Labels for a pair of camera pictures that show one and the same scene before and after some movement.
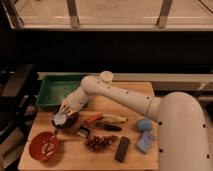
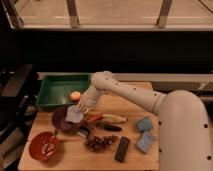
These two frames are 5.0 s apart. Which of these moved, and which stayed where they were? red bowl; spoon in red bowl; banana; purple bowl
Moved: purple bowl
Stayed: spoon in red bowl; banana; red bowl
